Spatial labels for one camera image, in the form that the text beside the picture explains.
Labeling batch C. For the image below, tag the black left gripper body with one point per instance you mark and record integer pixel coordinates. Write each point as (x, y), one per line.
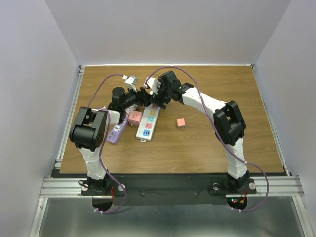
(141, 100)

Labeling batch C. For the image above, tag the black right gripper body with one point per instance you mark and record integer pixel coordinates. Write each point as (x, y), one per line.
(163, 95)

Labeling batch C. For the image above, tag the white multicolour power strip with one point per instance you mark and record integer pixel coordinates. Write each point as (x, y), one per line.
(148, 122)

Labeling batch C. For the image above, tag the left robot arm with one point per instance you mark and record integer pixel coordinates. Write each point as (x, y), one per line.
(89, 129)

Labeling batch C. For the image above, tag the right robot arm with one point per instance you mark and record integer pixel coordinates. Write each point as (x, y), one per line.
(225, 117)

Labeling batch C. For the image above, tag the small pink plug adapter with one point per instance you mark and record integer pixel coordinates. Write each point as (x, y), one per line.
(181, 123)

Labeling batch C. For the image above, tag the pink cube socket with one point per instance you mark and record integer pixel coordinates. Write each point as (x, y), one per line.
(134, 118)

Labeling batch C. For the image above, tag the purple power strip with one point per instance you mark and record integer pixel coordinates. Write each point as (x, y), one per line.
(117, 132)

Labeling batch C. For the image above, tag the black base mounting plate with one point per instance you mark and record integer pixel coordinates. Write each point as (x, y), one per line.
(119, 195)

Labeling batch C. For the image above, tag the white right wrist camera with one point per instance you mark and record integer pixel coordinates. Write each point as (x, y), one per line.
(153, 84)

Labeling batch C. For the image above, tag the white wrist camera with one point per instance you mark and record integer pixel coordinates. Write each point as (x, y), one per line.
(153, 84)
(130, 82)

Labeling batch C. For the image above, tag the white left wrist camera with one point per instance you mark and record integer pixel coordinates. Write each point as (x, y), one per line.
(130, 82)

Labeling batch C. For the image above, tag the aluminium frame rail left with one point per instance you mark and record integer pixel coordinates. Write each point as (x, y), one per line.
(65, 137)

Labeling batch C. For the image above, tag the aluminium front rail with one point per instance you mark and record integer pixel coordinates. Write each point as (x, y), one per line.
(256, 187)

